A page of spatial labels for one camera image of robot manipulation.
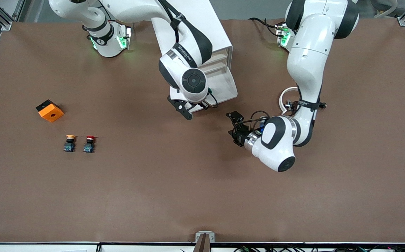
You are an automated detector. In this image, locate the white drawer cabinet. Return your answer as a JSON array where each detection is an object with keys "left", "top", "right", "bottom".
[{"left": 150, "top": 0, "right": 233, "bottom": 95}]

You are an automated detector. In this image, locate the red push button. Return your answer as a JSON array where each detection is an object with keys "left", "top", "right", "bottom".
[{"left": 83, "top": 135, "right": 97, "bottom": 153}]

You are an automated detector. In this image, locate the yellow push button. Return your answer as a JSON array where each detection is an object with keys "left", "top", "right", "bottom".
[{"left": 64, "top": 134, "right": 77, "bottom": 153}]

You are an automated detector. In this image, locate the orange and black box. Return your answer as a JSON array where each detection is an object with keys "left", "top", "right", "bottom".
[{"left": 36, "top": 99, "right": 64, "bottom": 123}]

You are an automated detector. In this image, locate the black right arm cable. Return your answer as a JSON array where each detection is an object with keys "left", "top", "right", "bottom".
[{"left": 202, "top": 89, "right": 219, "bottom": 109}]

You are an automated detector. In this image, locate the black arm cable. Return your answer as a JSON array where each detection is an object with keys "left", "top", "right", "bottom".
[
  {"left": 202, "top": 89, "right": 219, "bottom": 109},
  {"left": 239, "top": 111, "right": 271, "bottom": 133}
]

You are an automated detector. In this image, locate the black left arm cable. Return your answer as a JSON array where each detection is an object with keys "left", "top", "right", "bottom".
[{"left": 239, "top": 111, "right": 271, "bottom": 133}]

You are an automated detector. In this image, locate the white half-ring clamp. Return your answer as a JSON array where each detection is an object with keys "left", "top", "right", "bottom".
[{"left": 279, "top": 87, "right": 299, "bottom": 116}]

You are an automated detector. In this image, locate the black base cable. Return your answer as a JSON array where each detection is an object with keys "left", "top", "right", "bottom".
[{"left": 249, "top": 17, "right": 282, "bottom": 37}]

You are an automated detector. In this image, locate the metal edge bracket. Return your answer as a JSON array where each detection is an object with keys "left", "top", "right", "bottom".
[{"left": 195, "top": 231, "right": 215, "bottom": 243}]

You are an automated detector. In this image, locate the beige hose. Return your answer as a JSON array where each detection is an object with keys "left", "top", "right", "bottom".
[{"left": 372, "top": 0, "right": 398, "bottom": 19}]

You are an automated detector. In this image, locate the white table edge rail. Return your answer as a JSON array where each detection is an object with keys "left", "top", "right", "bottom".
[{"left": 0, "top": 241, "right": 405, "bottom": 252}]

